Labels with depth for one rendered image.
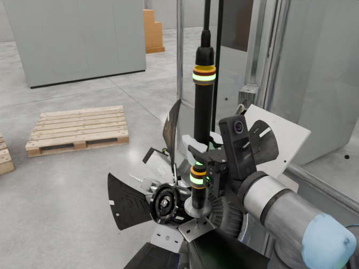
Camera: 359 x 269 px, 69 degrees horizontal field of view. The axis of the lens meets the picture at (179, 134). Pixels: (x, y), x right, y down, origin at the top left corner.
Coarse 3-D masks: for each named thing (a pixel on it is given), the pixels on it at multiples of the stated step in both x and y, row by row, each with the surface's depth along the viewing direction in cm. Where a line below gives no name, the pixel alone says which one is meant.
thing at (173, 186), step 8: (168, 184) 75; (160, 192) 77; (168, 192) 74; (176, 192) 72; (152, 200) 77; (160, 200) 76; (168, 200) 74; (176, 200) 71; (184, 200) 72; (152, 208) 76; (160, 208) 75; (168, 208) 72; (176, 208) 70; (152, 216) 74; (160, 216) 74; (168, 216) 72; (176, 216) 70; (184, 216) 72; (208, 216) 77; (160, 224) 72; (168, 224) 71; (176, 224) 72
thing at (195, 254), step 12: (216, 228) 70; (192, 240) 67; (204, 240) 67; (216, 240) 67; (228, 240) 67; (192, 252) 64; (204, 252) 64; (216, 252) 63; (228, 252) 63; (240, 252) 63; (252, 252) 63; (192, 264) 62; (204, 264) 62; (216, 264) 61; (228, 264) 61; (240, 264) 60; (252, 264) 60; (264, 264) 60
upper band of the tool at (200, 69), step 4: (196, 68) 51; (200, 68) 52; (204, 68) 52; (208, 68) 52; (212, 68) 51; (204, 72) 48; (208, 72) 48; (204, 76) 48; (200, 80) 49; (204, 80) 49; (208, 80) 49; (200, 84) 49; (204, 84) 49; (208, 84) 49
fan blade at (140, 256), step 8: (144, 248) 76; (152, 248) 75; (160, 248) 75; (136, 256) 76; (144, 256) 75; (152, 256) 75; (160, 256) 75; (168, 256) 75; (176, 256) 76; (128, 264) 76; (136, 264) 75; (144, 264) 75; (152, 264) 75; (160, 264) 75; (168, 264) 75; (176, 264) 75
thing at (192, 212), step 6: (186, 204) 67; (204, 204) 67; (210, 204) 67; (186, 210) 65; (192, 210) 65; (198, 210) 65; (204, 210) 65; (210, 210) 66; (192, 216) 65; (198, 216) 64; (204, 216) 64
